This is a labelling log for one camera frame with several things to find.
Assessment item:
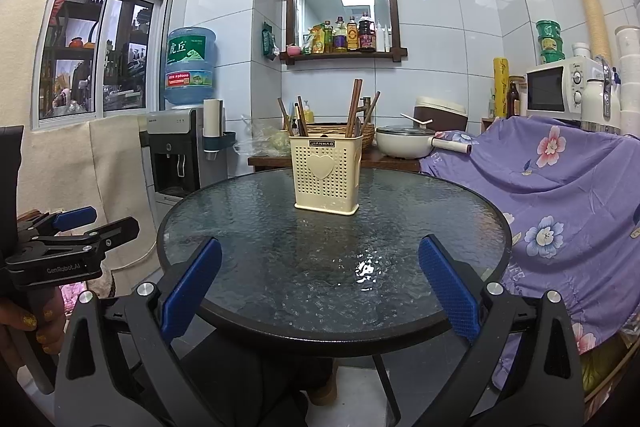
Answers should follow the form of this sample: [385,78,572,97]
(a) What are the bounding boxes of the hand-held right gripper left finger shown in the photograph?
[54,237,223,427]

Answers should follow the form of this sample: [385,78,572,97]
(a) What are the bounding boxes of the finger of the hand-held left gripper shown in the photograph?
[17,206,97,242]
[7,217,140,264]

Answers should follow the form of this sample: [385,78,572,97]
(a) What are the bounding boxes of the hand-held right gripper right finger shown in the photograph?
[415,234,586,427]

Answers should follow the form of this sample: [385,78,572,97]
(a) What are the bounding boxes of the cream plastic utensil holder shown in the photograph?
[289,134,363,214]

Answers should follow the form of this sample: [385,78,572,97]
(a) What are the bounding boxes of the person's left hand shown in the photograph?
[0,298,67,373]

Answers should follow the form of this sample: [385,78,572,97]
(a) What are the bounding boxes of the grey water dispenser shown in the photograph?
[139,108,226,218]

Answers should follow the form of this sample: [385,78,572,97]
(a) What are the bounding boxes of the person's leg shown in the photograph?
[165,332,341,427]

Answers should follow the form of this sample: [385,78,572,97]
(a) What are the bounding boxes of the wooden counter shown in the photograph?
[247,147,422,172]

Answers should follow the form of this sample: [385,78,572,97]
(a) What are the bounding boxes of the teal cup holder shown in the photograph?
[202,132,237,160]

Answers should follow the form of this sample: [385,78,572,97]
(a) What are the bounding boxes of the beige paper cup sleeve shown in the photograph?
[202,99,223,152]

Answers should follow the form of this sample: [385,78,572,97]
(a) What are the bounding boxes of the purple floral cloth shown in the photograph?
[420,114,640,390]

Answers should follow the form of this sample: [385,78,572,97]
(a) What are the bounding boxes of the white pan with glass lid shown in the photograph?
[375,126,473,159]

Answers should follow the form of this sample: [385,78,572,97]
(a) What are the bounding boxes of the clear plastic bag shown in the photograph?
[245,117,293,156]

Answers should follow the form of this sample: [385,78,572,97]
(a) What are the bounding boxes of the sliding window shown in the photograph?
[31,0,173,130]

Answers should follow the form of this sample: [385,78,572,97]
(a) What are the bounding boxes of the woven wash basin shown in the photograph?
[300,122,377,151]

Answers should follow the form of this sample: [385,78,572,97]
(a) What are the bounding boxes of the brown and white rice cooker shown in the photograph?
[415,97,468,132]

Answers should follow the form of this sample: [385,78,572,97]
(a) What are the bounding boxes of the blue water jug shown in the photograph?
[164,27,218,109]

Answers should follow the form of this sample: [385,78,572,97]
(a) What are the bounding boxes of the yellow wrap roll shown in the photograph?
[492,58,511,119]

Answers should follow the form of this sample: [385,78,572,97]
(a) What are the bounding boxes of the white microwave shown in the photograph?
[525,56,608,118]

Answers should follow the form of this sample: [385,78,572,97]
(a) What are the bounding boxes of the green packet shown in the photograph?
[261,22,278,61]

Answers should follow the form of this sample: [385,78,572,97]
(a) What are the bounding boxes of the dark soy sauce bottle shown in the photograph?
[357,14,377,52]

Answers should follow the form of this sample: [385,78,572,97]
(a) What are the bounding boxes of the yellow pouch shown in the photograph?
[302,24,326,55]

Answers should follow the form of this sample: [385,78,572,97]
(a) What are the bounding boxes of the wooden framed mirror shelf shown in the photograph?
[280,0,408,65]

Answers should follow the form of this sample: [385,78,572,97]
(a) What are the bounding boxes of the tall beige cup sleeve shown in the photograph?
[566,0,612,62]

